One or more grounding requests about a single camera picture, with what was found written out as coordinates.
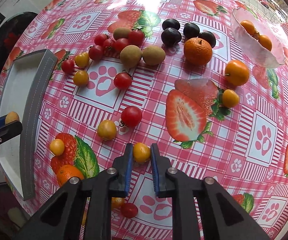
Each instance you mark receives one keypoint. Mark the brown longan far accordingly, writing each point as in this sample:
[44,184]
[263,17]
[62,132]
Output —
[121,32]

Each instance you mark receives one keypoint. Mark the large mandarin orange near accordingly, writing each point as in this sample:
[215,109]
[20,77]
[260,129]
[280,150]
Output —
[66,172]

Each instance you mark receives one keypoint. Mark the yellow tomato on strawberry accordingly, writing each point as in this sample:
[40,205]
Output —
[57,147]

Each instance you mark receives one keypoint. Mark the brown longan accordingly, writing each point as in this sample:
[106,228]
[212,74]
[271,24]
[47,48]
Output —
[130,56]
[121,32]
[153,55]

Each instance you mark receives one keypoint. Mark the dark plum middle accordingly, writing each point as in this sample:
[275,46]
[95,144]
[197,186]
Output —
[191,30]

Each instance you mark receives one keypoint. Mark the pink strawberry tablecloth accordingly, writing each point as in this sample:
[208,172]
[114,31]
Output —
[244,148]

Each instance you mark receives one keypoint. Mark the yellow tomato near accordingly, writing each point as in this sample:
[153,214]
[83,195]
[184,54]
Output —
[117,202]

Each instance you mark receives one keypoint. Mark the orange kumquat large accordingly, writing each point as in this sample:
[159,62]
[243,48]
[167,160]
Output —
[237,73]

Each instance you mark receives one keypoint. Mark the small yellow kumquat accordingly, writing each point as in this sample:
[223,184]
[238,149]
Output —
[230,98]

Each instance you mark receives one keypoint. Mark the red cherry tomato cluster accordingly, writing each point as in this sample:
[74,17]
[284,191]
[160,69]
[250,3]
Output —
[136,37]
[100,39]
[96,52]
[120,44]
[108,44]

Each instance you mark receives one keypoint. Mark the red cherry tomato left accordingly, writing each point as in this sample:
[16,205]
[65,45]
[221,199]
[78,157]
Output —
[68,66]

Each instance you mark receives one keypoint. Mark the black washing machine door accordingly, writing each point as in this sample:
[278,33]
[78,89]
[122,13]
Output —
[10,32]

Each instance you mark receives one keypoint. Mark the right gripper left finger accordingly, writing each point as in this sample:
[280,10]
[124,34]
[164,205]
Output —
[82,208]

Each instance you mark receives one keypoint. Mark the yellow cherry tomato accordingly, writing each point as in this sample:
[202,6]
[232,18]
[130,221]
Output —
[82,60]
[106,130]
[81,78]

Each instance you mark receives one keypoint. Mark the red tomato near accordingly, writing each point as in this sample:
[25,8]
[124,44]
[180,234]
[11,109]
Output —
[129,210]

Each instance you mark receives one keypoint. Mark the yellow tomato small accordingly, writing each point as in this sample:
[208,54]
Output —
[141,152]

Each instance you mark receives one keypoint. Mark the red cherry tomato single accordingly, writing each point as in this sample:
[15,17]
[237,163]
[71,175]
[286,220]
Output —
[123,81]

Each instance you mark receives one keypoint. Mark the orange in bowl right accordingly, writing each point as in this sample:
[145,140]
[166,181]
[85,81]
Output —
[265,42]

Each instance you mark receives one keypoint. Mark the brown longan centre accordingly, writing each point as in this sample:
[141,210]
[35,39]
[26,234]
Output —
[130,56]

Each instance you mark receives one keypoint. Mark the dark plum right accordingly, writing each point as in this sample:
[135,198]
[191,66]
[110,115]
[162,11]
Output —
[209,37]

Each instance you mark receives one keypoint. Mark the brown longan right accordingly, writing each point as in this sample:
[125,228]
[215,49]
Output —
[153,55]

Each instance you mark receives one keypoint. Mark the dark plum left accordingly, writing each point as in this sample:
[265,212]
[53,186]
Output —
[170,23]

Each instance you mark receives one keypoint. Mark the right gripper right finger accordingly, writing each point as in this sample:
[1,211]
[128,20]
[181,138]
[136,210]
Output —
[201,208]

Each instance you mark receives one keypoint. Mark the white rectangular tray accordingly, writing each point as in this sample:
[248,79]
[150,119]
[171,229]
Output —
[23,93]

